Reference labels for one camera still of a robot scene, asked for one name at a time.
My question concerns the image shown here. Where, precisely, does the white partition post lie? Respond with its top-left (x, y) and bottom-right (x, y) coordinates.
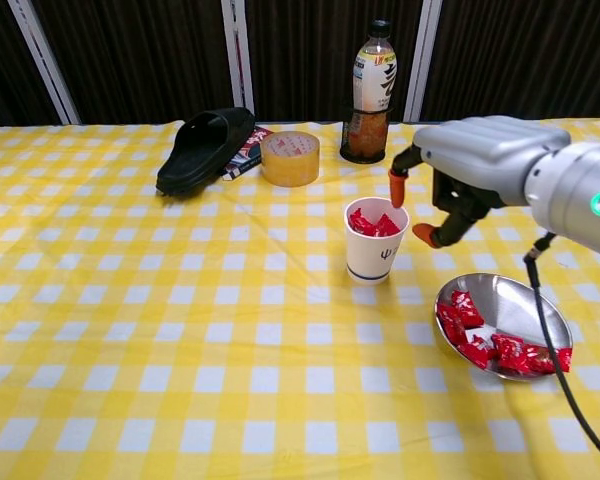
top-left (402, 0), bottom-right (444, 124)
top-left (7, 0), bottom-right (81, 126)
top-left (220, 0), bottom-right (256, 119)

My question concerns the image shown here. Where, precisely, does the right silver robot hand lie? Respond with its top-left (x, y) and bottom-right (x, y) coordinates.
top-left (388, 115), bottom-right (571, 250)

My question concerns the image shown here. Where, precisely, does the black rubber slipper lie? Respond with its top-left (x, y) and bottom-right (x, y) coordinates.
top-left (155, 106), bottom-right (257, 197)

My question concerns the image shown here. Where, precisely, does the black mesh cup holder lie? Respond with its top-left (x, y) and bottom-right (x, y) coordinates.
top-left (339, 99), bottom-right (395, 165)

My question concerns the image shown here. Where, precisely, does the yellow white checked tablecloth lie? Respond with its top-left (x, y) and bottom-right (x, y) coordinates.
top-left (0, 117), bottom-right (600, 480)

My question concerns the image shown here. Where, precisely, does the round steel plate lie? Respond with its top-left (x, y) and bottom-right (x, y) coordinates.
top-left (433, 272), bottom-right (575, 384)

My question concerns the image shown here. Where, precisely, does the white paper cup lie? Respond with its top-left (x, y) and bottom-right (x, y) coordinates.
top-left (343, 196), bottom-right (411, 286)

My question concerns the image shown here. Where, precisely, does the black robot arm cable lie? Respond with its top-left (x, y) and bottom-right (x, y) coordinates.
top-left (524, 232), bottom-right (600, 474)

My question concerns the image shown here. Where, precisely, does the dark pleated curtain panel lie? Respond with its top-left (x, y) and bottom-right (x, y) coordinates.
top-left (29, 0), bottom-right (237, 126)
top-left (419, 0), bottom-right (600, 124)
top-left (243, 0), bottom-right (428, 125)
top-left (0, 0), bottom-right (64, 135)

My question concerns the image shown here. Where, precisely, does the clear packing tape roll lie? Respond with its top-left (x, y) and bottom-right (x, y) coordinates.
top-left (259, 130), bottom-right (321, 188)

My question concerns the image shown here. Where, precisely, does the plastic drink bottle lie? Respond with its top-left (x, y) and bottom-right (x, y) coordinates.
top-left (352, 19), bottom-right (400, 154)

